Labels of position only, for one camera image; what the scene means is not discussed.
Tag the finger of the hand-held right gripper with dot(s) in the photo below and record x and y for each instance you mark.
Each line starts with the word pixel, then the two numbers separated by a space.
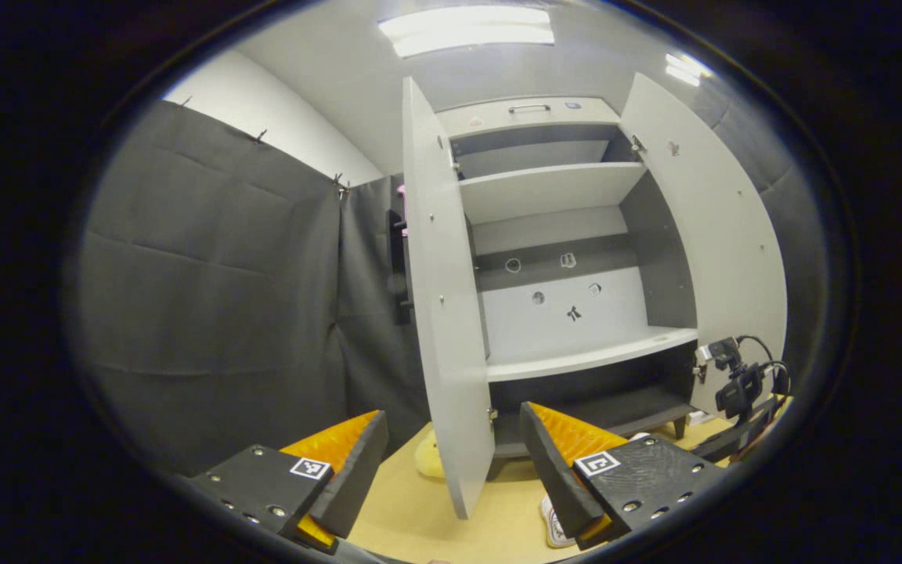
pixel 733 439

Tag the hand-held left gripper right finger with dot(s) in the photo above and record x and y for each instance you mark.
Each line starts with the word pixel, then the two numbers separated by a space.
pixel 557 478

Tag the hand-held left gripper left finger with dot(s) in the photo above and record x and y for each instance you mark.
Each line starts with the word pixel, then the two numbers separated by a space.
pixel 357 478

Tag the grey cabinet door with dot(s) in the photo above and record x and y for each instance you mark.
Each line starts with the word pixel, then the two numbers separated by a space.
pixel 725 251
pixel 443 313

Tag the grey shoe cabinet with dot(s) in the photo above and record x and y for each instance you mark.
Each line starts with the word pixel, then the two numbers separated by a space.
pixel 553 192

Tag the grey cabinet drawer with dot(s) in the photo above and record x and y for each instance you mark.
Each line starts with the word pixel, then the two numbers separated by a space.
pixel 529 121

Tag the white and blue box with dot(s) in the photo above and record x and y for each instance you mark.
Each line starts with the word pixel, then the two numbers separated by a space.
pixel 699 417

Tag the yellow plush toy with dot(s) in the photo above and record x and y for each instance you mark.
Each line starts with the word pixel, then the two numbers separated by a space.
pixel 427 458

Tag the small ceiling light panel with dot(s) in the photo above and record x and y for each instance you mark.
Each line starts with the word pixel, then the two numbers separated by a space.
pixel 687 69

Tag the large ceiling light panel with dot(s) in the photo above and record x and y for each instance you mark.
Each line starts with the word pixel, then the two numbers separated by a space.
pixel 467 30

